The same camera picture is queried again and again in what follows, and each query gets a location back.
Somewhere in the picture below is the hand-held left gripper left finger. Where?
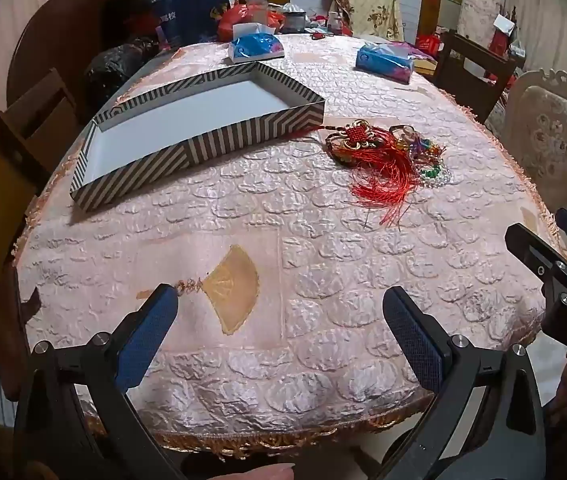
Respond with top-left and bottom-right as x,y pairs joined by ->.
13,284 -> 186,480

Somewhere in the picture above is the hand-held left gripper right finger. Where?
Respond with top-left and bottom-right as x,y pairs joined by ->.
382,286 -> 547,480

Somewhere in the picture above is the red knot tassel ornament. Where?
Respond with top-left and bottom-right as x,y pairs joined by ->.
306,119 -> 427,229

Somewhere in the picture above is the colourful clear bead bracelet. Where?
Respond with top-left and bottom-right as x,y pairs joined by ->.
391,126 -> 447,163

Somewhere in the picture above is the gold heart gem brooch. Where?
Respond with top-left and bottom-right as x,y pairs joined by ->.
327,132 -> 364,167

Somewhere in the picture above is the striped cardboard box tray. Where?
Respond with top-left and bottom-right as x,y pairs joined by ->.
69,62 -> 325,211

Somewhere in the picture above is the person's left hand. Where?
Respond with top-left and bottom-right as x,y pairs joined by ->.
203,462 -> 297,480

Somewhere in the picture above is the white ornate upholstered chair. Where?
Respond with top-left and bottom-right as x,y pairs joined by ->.
486,69 -> 567,223

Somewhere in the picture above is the dark wooden chair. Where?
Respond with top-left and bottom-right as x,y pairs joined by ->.
432,31 -> 518,123

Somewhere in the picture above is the brown wooden chair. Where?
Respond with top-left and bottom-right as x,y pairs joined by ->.
0,67 -> 82,323

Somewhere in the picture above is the cream quilted cover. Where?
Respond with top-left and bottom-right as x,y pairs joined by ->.
457,0 -> 505,37

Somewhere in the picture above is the blue and pink tissue pack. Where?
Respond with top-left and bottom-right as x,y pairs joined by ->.
355,42 -> 415,85

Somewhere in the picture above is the cream floral cloth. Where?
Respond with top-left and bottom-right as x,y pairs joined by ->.
327,0 -> 405,42

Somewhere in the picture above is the open blue tissue pack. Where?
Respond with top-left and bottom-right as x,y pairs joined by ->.
228,22 -> 287,66

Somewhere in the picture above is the round wooden tabletop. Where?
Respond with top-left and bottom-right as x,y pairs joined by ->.
6,0 -> 115,111

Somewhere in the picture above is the blue shopping bag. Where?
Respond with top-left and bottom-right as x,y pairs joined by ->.
153,0 -> 231,50

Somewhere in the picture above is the red plastic bag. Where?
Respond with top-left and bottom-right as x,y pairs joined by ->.
217,2 -> 287,42

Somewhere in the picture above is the metal pot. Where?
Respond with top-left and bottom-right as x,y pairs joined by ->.
280,4 -> 310,34

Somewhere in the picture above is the green bead bracelet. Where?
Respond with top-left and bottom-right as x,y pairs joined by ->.
419,161 -> 452,187

